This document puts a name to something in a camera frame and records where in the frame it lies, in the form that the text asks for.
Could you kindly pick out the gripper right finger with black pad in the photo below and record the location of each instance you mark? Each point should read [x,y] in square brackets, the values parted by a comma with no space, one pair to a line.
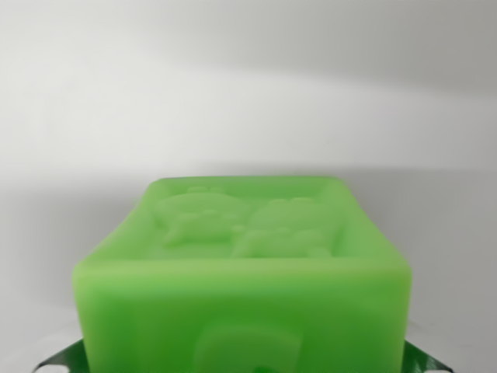
[423,359]

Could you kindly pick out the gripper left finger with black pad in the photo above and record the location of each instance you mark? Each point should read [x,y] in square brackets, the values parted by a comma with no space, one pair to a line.
[64,355]

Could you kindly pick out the green embossed cube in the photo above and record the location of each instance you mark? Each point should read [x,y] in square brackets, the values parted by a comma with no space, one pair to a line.
[240,299]

